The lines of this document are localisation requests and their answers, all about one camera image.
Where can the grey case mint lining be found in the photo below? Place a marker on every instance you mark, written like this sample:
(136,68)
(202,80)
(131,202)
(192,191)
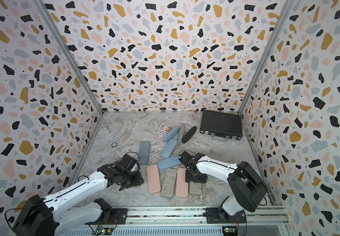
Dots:
(144,152)

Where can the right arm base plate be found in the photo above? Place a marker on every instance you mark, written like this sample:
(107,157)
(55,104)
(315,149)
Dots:
(217,215)

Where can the pink glasses case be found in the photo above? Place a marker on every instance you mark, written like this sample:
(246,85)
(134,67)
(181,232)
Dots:
(182,187)
(153,179)

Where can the mint glasses case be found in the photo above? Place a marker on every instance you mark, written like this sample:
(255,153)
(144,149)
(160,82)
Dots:
(169,183)

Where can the grey case with glasses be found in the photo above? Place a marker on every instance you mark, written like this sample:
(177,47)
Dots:
(181,133)

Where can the playing card box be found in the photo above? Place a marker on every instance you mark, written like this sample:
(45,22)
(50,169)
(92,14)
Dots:
(165,128)

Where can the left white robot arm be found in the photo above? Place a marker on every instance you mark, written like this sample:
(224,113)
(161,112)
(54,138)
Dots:
(57,213)

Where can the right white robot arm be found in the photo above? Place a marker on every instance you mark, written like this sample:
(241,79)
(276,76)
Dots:
(247,186)

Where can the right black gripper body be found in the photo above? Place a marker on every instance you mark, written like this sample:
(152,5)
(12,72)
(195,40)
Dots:
(196,179)

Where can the case with purple glasses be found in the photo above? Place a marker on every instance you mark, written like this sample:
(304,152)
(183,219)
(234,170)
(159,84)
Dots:
(169,148)

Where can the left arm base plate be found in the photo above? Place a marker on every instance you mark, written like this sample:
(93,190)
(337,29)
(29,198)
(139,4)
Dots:
(114,216)

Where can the blue case brown lining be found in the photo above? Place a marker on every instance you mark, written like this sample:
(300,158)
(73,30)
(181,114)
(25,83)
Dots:
(171,134)

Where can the black briefcase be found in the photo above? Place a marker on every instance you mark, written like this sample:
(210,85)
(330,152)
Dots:
(221,126)

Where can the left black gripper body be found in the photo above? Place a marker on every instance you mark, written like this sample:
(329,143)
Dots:
(131,180)

